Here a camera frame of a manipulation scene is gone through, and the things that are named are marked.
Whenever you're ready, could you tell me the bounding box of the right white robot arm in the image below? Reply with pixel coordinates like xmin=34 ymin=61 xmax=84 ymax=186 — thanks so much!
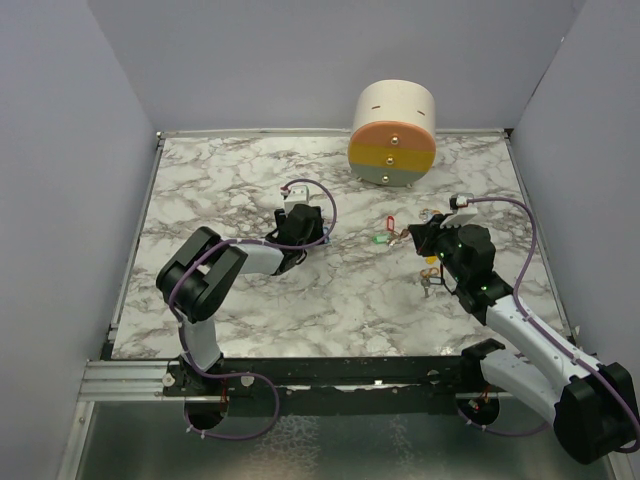
xmin=408 ymin=215 xmax=639 ymax=464

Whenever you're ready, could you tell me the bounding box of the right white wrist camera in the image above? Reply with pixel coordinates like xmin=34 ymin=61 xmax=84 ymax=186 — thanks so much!
xmin=440 ymin=193 xmax=478 ymax=229

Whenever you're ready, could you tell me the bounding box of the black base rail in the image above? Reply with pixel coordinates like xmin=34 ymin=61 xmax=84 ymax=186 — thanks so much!
xmin=163 ymin=355 xmax=487 ymax=417

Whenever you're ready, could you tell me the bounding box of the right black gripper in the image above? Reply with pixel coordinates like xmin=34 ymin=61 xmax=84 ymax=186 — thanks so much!
xmin=410 ymin=213 xmax=468 ymax=284

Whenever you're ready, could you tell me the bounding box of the round three-drawer mini cabinet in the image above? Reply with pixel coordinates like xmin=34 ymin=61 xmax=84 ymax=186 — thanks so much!
xmin=347 ymin=79 xmax=437 ymax=187

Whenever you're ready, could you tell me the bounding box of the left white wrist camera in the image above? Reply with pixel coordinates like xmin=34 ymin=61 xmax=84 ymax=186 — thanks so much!
xmin=281 ymin=184 xmax=310 ymax=215

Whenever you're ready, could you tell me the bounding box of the green key tag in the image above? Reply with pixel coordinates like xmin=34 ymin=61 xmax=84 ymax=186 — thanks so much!
xmin=372 ymin=233 xmax=390 ymax=245

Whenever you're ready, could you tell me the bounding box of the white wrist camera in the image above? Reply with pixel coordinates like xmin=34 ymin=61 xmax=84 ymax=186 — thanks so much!
xmin=440 ymin=193 xmax=478 ymax=229
xmin=281 ymin=184 xmax=310 ymax=215

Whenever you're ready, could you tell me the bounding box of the red tagged key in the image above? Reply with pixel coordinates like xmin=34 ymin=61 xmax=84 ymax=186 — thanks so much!
xmin=388 ymin=229 xmax=410 ymax=246

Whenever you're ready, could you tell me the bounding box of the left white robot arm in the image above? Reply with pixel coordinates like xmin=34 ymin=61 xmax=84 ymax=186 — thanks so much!
xmin=156 ymin=204 xmax=326 ymax=395

